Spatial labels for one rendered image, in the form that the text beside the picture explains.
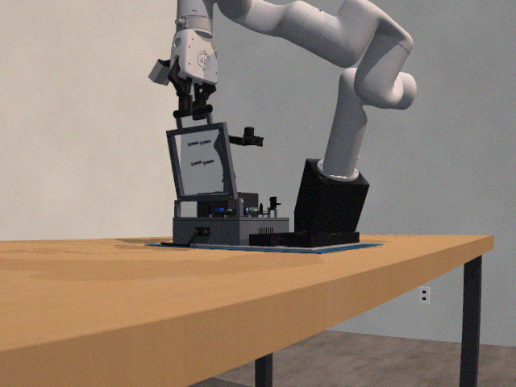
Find green circuit board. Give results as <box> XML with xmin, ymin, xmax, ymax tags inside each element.
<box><xmin>214</xmin><ymin>207</ymin><xmax>260</xmax><ymax>212</ymax></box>

